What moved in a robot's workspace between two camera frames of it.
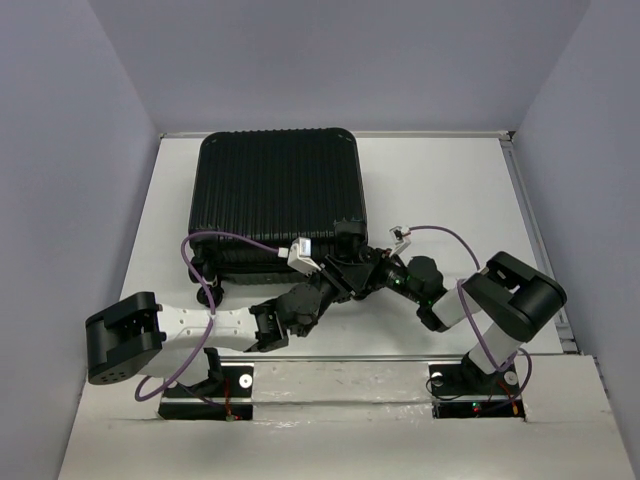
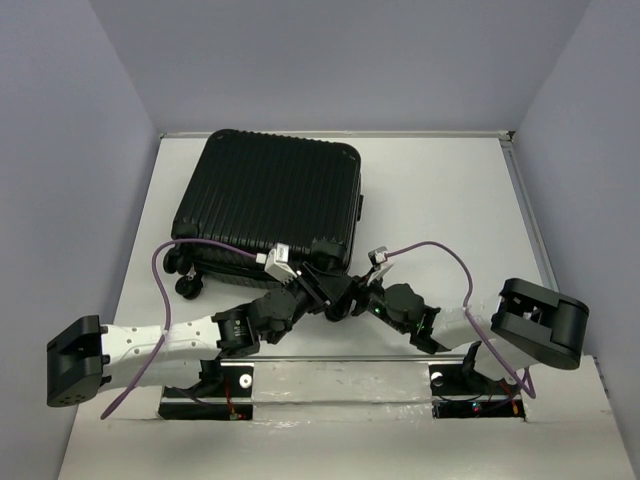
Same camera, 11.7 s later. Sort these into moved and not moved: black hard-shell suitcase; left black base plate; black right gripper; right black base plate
Moved: black hard-shell suitcase; black right gripper
Not moved: left black base plate; right black base plate
